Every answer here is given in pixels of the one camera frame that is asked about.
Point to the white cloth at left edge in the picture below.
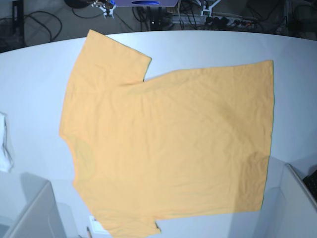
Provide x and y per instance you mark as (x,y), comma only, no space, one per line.
(6,162)

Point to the black keyboard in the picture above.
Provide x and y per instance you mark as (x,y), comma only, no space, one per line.
(311,184)

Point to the white paper label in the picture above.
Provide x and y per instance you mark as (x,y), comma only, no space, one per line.
(97,227)

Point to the orange T-shirt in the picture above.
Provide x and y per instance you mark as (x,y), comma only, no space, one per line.
(191,142)

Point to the grey partition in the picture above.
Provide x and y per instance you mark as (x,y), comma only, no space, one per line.
(40,217)
(289,211)

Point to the grey partition right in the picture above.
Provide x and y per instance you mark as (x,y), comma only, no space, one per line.
(289,211)

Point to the grey partition left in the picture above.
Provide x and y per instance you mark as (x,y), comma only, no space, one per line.
(40,217)

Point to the blue grey box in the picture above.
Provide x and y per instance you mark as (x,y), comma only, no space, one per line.
(131,3)

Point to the pencil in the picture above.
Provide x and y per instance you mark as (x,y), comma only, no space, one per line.
(88,232)

